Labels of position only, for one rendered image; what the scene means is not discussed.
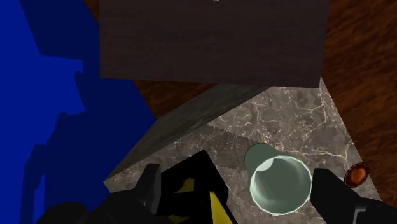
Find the small round brown object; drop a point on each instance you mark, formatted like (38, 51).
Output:
(356, 174)

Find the pale green glass cup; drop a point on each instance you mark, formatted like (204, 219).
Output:
(279, 186)

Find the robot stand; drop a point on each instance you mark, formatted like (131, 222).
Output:
(214, 40)

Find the black and yellow box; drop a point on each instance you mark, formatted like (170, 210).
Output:
(192, 173)

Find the grey marble table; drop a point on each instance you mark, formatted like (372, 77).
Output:
(279, 124)

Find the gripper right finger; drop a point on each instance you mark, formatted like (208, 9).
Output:
(335, 198)

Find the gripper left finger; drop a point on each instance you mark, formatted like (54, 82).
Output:
(124, 206)

